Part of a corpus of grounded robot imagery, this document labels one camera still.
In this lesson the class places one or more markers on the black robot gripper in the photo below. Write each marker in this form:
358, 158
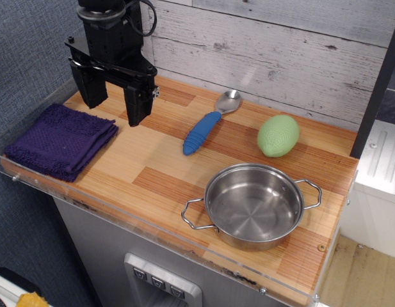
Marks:
111, 52

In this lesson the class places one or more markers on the purple cloth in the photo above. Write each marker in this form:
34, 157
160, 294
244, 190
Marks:
61, 142

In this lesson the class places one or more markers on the blue handled metal spoon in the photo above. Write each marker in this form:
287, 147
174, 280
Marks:
228, 102

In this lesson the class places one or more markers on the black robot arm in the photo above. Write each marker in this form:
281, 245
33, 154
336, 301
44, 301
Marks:
102, 6

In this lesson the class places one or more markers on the clear acrylic table guard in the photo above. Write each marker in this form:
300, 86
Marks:
149, 195

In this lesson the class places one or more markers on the green plastic lemon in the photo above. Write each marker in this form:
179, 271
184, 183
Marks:
278, 135

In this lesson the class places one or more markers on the grey toy kitchen cabinet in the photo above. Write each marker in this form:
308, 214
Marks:
102, 246

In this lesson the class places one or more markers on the silver button panel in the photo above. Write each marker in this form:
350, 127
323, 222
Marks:
154, 286

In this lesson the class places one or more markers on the yellow object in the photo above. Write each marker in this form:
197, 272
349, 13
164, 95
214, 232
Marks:
31, 300

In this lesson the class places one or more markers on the white side cabinet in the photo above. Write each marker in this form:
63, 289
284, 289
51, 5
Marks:
368, 216

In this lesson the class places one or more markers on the metal pot with handles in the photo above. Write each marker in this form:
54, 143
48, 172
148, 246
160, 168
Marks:
255, 207

